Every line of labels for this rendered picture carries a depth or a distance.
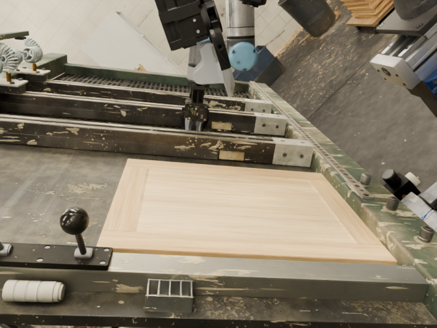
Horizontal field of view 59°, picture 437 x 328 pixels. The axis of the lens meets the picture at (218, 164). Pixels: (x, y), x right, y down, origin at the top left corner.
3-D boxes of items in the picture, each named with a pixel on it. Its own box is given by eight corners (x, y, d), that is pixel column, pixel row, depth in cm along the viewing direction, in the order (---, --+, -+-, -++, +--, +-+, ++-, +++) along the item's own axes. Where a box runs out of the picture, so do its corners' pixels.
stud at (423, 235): (432, 244, 76) (437, 231, 75) (421, 243, 75) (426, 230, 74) (425, 237, 78) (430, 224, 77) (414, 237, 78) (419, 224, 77)
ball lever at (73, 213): (95, 269, 60) (84, 226, 49) (69, 269, 59) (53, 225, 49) (99, 247, 62) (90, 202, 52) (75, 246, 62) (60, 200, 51)
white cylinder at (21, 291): (2, 305, 55) (60, 307, 56) (0, 288, 54) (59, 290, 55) (10, 291, 58) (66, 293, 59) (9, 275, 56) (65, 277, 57)
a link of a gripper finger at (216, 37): (218, 68, 61) (200, 12, 57) (228, 64, 61) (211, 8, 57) (220, 72, 56) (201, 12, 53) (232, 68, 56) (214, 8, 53)
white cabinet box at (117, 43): (239, 129, 498) (112, 9, 433) (209, 160, 508) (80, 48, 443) (233, 117, 554) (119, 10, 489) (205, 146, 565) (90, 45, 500)
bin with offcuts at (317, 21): (346, 11, 484) (314, -29, 464) (317, 42, 493) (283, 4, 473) (331, 12, 532) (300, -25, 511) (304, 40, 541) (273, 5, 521)
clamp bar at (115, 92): (270, 120, 177) (279, 66, 168) (-3, 94, 162) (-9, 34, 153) (266, 114, 186) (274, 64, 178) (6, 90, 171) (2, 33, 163)
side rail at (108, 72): (246, 101, 242) (249, 83, 238) (64, 83, 228) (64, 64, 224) (244, 98, 249) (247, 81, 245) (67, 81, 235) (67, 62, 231)
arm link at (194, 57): (220, 31, 110) (190, 27, 109) (216, 69, 114) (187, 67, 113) (218, 29, 118) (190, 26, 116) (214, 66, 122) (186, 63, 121)
